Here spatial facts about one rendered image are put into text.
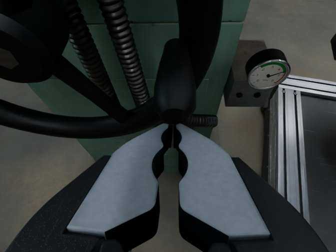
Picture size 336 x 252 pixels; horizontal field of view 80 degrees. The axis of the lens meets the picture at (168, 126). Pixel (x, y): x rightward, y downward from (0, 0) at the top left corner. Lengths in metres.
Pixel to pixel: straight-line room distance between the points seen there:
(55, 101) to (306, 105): 0.92
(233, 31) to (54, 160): 0.97
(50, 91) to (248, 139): 0.87
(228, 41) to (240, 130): 0.75
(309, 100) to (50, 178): 1.19
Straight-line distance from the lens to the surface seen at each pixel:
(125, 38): 0.23
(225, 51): 0.40
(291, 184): 0.79
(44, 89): 0.55
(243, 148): 1.05
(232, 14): 0.36
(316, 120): 0.99
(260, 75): 0.36
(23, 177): 1.17
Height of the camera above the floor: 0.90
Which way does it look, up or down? 58 degrees down
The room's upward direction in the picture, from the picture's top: 4 degrees counter-clockwise
